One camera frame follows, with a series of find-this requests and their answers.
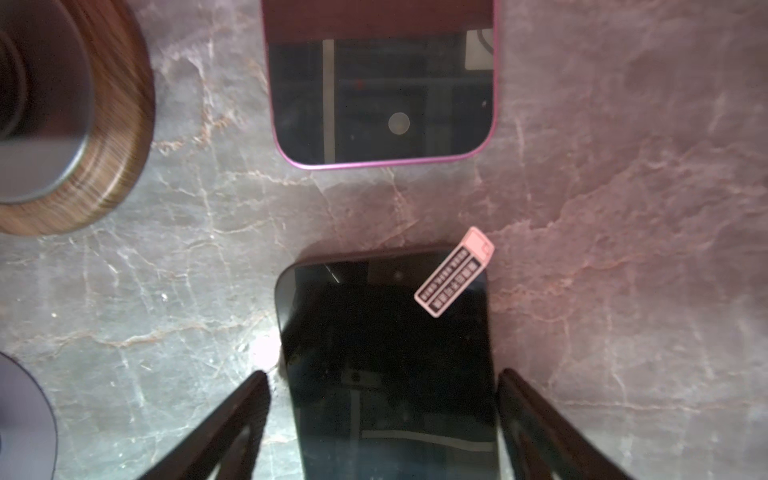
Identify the wooden round phone stand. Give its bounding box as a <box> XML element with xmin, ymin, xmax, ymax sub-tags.
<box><xmin>1</xmin><ymin>1</ymin><xmax>155</xmax><ymax>236</ymax></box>

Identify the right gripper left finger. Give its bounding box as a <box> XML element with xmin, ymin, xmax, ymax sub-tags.
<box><xmin>142</xmin><ymin>371</ymin><xmax>271</xmax><ymax>479</ymax></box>

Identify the pink edged phone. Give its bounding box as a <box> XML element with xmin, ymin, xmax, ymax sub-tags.
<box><xmin>261</xmin><ymin>0</ymin><xmax>500</xmax><ymax>171</ymax></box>

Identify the black phone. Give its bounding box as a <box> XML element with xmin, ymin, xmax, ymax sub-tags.
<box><xmin>275</xmin><ymin>228</ymin><xmax>500</xmax><ymax>479</ymax></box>

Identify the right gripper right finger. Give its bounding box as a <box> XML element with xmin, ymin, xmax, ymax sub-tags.
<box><xmin>496</xmin><ymin>368</ymin><xmax>631</xmax><ymax>480</ymax></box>

